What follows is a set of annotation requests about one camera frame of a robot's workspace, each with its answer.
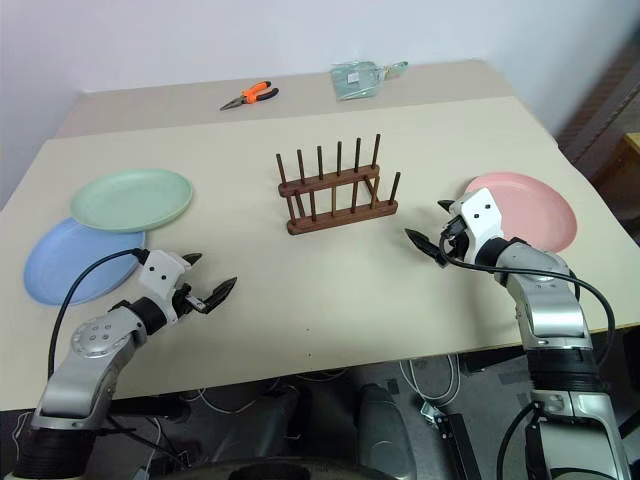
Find thin white cable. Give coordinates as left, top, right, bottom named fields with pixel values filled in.
left=192, top=368, right=349, bottom=417

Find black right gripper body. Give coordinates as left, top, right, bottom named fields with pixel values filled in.
left=439, top=214, right=472, bottom=263

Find blue plate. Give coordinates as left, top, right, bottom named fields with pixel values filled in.
left=22, top=216, right=150, bottom=308

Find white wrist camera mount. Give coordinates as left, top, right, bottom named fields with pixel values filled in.
left=134, top=249, right=188, bottom=321
left=451, top=187, right=506, bottom=264

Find white coiled cable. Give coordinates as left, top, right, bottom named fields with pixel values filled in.
left=398, top=355, right=462, bottom=404

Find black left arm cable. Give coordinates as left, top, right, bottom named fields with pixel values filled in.
left=47, top=247, right=150, bottom=379

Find clear plastic packaged item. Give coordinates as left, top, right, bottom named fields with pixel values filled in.
left=329, top=60, right=410, bottom=103

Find orange-handled pliers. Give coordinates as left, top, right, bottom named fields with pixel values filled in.
left=219, top=80, right=281, bottom=113

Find green plate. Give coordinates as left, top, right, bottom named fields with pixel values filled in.
left=68, top=168, right=195, bottom=234

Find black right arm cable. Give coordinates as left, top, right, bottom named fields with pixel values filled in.
left=438, top=227, right=617, bottom=375

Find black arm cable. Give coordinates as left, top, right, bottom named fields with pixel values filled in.
left=438, top=227, right=617, bottom=375
left=47, top=247, right=150, bottom=379

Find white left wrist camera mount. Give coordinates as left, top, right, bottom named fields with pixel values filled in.
left=134, top=249, right=188, bottom=321

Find black metal bracket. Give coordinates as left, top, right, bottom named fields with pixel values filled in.
left=418, top=399, right=482, bottom=480

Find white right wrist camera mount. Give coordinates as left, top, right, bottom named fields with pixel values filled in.
left=451, top=187, right=506, bottom=264

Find wooden dish rack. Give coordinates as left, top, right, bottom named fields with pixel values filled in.
left=275, top=133, right=403, bottom=237

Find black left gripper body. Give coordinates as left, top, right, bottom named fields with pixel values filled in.
left=171, top=282, right=209, bottom=320

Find black right shoulder cable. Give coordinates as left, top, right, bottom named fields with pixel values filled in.
left=496, top=399, right=542, bottom=480

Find red plate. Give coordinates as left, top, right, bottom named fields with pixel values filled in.
left=461, top=171, right=578, bottom=254

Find brown wooden furniture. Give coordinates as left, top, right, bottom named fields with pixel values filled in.
left=553, top=47, right=640, bottom=239

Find dark grey rounded shape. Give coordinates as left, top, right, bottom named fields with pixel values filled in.
left=355, top=381, right=417, bottom=480

